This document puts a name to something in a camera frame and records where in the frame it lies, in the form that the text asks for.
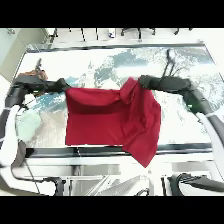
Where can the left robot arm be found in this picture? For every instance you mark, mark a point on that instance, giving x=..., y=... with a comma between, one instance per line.
x=10, y=140

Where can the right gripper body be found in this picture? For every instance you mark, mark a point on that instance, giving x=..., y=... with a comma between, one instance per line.
x=146, y=82

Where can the silver frame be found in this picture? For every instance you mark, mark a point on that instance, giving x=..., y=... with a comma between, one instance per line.
x=100, y=166

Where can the black chair base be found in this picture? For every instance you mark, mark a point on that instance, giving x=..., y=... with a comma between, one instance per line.
x=138, y=31

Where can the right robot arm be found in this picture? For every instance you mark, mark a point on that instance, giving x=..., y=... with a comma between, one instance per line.
x=173, y=84

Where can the pale green garment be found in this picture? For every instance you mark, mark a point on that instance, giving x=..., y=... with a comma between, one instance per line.
x=28, y=125

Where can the red T-shirt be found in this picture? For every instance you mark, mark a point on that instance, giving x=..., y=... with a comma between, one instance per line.
x=100, y=120

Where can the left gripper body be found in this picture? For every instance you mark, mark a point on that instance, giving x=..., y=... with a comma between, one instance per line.
x=60, y=85

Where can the orange-brown garment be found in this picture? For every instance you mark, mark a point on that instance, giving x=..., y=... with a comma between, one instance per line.
x=37, y=74

